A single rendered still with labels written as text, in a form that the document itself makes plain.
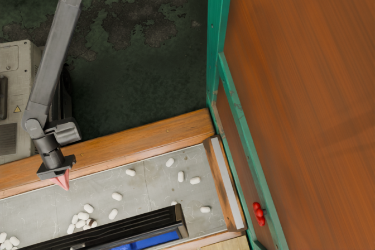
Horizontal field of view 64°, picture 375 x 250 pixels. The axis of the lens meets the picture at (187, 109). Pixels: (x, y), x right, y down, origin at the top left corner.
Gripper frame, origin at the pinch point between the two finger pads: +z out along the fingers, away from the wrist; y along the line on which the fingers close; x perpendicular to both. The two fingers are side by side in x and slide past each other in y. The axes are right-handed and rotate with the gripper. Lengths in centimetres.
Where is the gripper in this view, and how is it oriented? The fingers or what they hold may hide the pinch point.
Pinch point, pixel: (67, 187)
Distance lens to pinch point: 105.0
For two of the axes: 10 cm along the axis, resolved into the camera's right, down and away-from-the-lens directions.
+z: 2.1, 8.9, 4.2
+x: -1.2, -4.0, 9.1
